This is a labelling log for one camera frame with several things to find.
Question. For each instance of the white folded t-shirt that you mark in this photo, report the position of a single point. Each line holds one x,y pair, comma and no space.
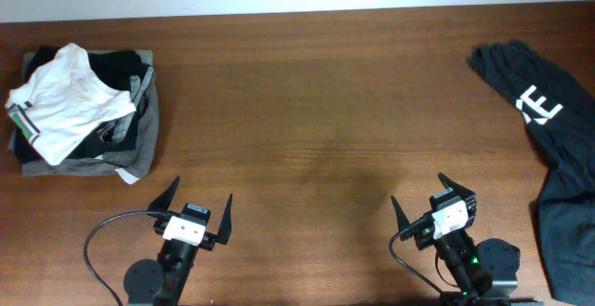
63,102

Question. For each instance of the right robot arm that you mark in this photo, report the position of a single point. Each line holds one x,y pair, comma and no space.
484,273

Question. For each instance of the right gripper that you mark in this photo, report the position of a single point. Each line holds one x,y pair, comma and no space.
469,198

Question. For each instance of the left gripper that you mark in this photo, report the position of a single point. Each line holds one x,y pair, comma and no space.
160,203

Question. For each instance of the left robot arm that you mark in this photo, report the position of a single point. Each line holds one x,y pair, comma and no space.
161,281

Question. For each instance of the grey folded garment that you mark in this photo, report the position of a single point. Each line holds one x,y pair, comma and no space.
130,166

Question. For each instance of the dark green t-shirt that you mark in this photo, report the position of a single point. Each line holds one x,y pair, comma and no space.
559,117

